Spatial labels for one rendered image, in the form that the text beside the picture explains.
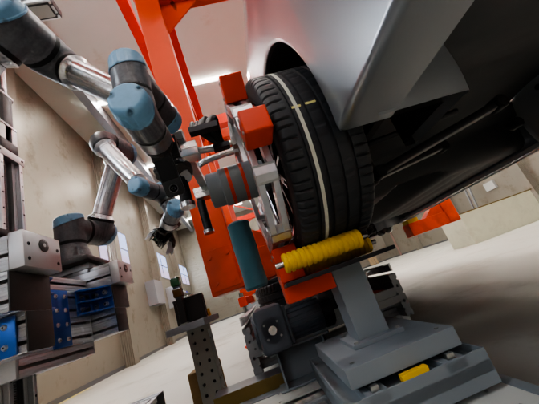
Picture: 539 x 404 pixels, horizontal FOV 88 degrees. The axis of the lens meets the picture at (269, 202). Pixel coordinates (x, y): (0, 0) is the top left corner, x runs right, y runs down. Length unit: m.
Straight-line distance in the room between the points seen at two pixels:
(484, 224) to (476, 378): 6.74
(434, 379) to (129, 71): 0.94
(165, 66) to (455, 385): 2.02
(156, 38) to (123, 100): 1.68
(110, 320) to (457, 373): 1.11
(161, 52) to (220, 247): 1.34
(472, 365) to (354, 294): 0.31
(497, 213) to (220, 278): 7.05
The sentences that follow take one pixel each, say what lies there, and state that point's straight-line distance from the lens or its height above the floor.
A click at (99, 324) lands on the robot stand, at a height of 0.55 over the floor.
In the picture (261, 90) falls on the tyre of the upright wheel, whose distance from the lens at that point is 0.85.
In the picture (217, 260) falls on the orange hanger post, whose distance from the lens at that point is 1.43.
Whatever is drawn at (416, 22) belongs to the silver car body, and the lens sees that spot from 0.55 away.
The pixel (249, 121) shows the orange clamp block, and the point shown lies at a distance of 0.72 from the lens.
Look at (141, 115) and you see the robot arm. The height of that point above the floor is 0.82.
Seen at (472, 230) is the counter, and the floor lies 0.28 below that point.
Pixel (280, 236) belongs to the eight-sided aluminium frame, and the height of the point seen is 0.59.
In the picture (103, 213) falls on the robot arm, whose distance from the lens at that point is 1.54.
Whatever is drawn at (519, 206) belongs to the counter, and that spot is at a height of 0.41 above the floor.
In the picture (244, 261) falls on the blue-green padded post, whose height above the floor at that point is 0.58.
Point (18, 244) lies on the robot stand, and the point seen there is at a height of 0.74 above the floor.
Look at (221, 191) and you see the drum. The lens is 0.97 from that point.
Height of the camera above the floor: 0.44
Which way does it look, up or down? 18 degrees up
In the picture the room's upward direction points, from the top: 20 degrees counter-clockwise
